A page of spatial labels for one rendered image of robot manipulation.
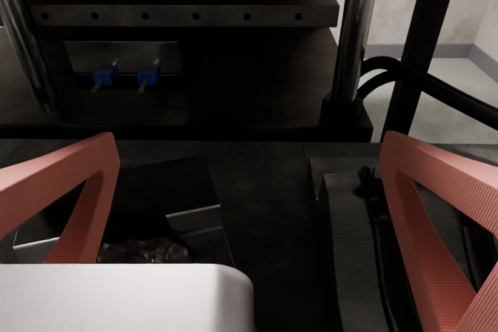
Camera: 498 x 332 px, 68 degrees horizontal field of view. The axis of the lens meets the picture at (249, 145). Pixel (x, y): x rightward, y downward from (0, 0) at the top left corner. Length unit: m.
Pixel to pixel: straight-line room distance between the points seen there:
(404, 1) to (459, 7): 0.45
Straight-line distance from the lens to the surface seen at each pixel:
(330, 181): 0.52
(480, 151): 0.92
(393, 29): 3.34
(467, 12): 3.54
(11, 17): 0.98
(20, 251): 0.55
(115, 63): 0.97
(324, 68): 1.19
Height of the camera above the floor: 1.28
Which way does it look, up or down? 37 degrees down
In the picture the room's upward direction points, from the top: straight up
